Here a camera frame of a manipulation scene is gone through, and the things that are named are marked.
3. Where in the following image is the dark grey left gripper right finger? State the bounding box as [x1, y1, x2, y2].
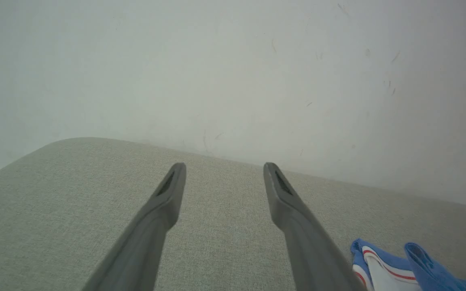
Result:
[263, 162, 366, 291]

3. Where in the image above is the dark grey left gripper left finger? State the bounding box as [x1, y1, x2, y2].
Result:
[82, 162, 187, 291]

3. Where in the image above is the blue Lakers jersey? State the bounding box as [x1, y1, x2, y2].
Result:
[350, 238, 466, 291]

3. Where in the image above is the grey fabric sofa seat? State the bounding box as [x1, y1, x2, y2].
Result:
[0, 137, 466, 291]

